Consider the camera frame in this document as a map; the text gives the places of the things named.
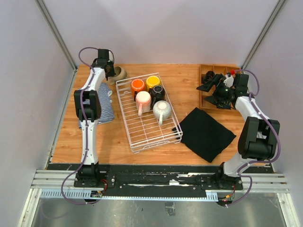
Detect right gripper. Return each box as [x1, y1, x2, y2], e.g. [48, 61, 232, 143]
[196, 74, 235, 106]

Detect beige stoneware mug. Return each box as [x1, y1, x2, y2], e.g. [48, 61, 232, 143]
[107, 66, 127, 85]

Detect orange mug black handle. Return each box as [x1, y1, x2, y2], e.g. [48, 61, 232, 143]
[131, 79, 146, 101]

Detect light grey mug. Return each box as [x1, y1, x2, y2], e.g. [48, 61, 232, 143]
[153, 100, 172, 125]

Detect black faceted mug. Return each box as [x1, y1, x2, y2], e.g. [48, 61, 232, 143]
[149, 85, 165, 109]

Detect yellow mug black handle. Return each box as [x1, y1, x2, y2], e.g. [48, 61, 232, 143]
[146, 76, 161, 91]

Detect white pink mug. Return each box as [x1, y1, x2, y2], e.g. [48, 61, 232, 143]
[135, 91, 152, 116]

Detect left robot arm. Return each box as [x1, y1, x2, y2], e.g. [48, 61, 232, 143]
[74, 48, 115, 187]

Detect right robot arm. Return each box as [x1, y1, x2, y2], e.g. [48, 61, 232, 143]
[197, 70, 281, 189]

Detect wooden compartment organizer box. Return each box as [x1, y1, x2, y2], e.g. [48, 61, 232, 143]
[198, 64, 240, 109]

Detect blue striped cloth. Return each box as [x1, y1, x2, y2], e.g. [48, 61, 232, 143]
[78, 82, 116, 128]

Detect black cloth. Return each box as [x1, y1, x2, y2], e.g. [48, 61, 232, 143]
[178, 107, 236, 163]

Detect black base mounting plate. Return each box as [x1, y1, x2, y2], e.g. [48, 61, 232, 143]
[74, 165, 243, 198]

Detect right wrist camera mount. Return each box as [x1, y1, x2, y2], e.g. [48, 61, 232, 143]
[223, 70, 235, 87]

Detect white wire dish rack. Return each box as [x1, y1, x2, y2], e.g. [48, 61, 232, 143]
[116, 73, 183, 154]

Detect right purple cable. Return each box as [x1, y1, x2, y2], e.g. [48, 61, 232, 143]
[221, 70, 282, 208]

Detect aluminium rail frame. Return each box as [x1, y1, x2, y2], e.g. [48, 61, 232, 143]
[31, 170, 289, 201]

